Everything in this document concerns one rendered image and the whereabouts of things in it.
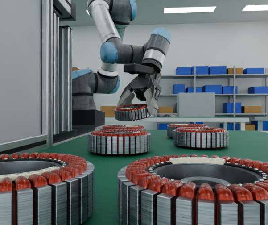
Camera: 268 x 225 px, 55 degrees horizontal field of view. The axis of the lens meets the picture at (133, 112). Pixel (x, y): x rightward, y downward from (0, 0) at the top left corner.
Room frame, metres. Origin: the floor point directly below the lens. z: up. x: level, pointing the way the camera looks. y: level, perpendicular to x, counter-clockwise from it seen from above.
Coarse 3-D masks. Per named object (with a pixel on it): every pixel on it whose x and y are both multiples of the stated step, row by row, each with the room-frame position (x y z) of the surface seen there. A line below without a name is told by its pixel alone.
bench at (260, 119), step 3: (255, 117) 3.98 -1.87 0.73; (258, 117) 3.86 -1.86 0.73; (261, 117) 3.75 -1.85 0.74; (264, 117) 3.65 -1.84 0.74; (267, 117) 3.56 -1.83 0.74; (258, 120) 3.95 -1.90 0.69; (261, 120) 3.75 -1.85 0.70; (264, 120) 3.65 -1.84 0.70; (267, 120) 3.56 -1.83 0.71; (258, 123) 3.95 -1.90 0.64; (261, 123) 3.92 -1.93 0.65; (258, 126) 3.95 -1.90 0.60; (261, 126) 3.92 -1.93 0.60; (258, 129) 3.95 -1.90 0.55; (261, 129) 3.92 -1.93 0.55
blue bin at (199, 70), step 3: (192, 66) 6.75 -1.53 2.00; (198, 66) 6.73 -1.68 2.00; (201, 66) 6.73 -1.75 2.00; (204, 66) 6.72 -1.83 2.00; (207, 66) 6.71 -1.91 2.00; (192, 69) 6.75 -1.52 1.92; (198, 69) 6.73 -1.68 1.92; (201, 69) 6.73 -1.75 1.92; (204, 69) 6.72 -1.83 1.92; (207, 69) 6.71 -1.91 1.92; (192, 72) 6.75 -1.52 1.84; (198, 72) 6.73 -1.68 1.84; (201, 72) 6.73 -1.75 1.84; (204, 72) 6.72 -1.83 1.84; (207, 72) 6.71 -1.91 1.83
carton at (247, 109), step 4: (244, 108) 6.67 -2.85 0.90; (248, 108) 6.66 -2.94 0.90; (252, 108) 6.65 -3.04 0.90; (256, 108) 6.64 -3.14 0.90; (260, 108) 6.63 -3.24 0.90; (244, 112) 6.67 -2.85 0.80; (248, 112) 6.66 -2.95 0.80; (252, 112) 6.65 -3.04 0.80; (256, 112) 6.64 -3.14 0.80; (260, 112) 6.63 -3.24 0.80
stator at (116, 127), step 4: (100, 128) 0.62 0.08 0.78; (104, 128) 0.61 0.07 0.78; (108, 128) 0.60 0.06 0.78; (112, 128) 0.59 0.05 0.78; (116, 128) 0.59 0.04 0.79; (120, 128) 0.58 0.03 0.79; (124, 128) 0.58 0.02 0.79; (128, 128) 0.59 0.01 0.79; (132, 128) 0.59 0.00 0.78; (136, 128) 0.60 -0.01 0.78; (140, 128) 0.61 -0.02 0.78; (144, 128) 0.62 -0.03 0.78
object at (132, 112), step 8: (128, 104) 0.87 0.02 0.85; (136, 104) 0.86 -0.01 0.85; (144, 104) 0.83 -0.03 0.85; (120, 112) 0.78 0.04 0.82; (128, 112) 0.78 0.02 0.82; (136, 112) 0.77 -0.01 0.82; (144, 112) 0.78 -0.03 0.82; (120, 120) 0.79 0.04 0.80; (128, 120) 0.77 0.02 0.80; (136, 120) 0.78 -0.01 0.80
